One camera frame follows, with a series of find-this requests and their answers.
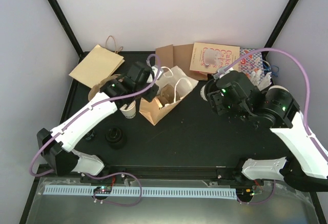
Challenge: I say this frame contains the purple cable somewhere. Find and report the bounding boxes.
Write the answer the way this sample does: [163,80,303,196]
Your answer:
[28,53,162,206]
[213,47,328,206]

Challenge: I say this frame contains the white slotted cable duct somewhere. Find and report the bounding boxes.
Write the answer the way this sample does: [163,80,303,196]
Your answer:
[43,185,237,200]

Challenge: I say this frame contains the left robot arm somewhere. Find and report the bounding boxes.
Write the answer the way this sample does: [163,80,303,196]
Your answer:
[37,62,160,182]

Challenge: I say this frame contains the pulp cup carrier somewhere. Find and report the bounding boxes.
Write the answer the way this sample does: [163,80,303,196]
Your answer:
[157,84,178,107]

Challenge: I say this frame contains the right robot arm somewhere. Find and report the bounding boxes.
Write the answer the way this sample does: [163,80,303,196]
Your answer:
[200,70,327,192]

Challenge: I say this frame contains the yellow kraft paper bag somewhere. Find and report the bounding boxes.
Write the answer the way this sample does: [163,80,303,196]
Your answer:
[69,45,124,88]

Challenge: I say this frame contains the brown flat paper bag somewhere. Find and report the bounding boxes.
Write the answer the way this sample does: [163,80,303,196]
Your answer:
[155,44,208,80]

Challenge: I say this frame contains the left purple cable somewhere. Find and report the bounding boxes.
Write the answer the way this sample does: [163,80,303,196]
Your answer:
[28,53,162,206]

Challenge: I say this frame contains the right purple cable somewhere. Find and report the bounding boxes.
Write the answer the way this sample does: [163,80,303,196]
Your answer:
[213,47,328,206]

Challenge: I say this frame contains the orange paper bag white handles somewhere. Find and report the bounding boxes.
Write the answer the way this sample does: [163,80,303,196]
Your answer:
[139,66,198,125]

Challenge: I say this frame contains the single white paper cup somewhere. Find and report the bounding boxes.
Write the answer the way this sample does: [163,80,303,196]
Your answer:
[200,85,208,101]

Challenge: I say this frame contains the stack of white paper cups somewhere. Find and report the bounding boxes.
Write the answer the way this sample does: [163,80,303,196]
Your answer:
[120,101,136,119]

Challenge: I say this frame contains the cakes printed paper bag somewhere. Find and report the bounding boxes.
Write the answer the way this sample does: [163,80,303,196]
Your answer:
[190,42,240,74]

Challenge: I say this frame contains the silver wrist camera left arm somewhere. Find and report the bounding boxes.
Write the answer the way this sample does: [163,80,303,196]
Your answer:
[152,66,163,79]

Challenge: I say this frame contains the blue checkered paper bag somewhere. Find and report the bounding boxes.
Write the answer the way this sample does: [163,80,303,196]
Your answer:
[238,53,265,80]

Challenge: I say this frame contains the stack of black cup lids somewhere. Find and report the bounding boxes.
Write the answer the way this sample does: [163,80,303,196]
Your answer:
[105,127,127,150]

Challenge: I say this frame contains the stack of pulp cup carriers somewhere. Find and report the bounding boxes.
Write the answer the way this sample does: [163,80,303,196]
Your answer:
[88,74,119,101]

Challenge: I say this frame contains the cup of white straws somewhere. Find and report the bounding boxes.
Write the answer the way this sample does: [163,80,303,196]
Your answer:
[250,70,272,91]

